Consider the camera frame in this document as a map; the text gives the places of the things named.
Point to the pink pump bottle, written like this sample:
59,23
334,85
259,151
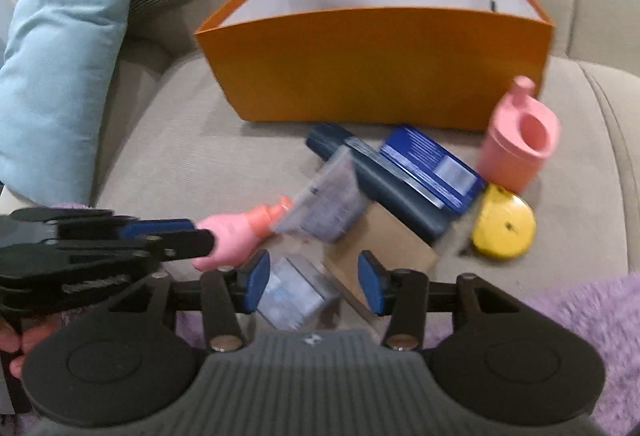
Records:
230,236

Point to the beige sofa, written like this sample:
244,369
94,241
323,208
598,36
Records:
175,155

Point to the clear plastic box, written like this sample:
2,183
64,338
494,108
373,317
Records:
295,296

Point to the light blue pillow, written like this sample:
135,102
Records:
55,65

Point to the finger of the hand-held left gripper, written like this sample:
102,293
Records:
185,245
160,227

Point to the orange cardboard box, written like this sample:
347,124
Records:
375,65

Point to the gold brown box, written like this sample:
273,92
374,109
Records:
390,246

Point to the person's left hand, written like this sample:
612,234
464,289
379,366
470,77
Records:
11,342

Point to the dark blue spray can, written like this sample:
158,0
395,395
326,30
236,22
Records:
400,203

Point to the pink spouted cup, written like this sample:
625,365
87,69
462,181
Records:
505,155

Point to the yellow round tape measure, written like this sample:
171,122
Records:
500,231

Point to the purple fuzzy blanket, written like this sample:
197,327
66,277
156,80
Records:
600,316

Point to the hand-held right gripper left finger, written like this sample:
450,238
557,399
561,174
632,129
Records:
257,283

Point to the blue box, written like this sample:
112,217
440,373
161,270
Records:
425,160

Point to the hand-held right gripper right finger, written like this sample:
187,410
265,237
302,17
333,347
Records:
372,283

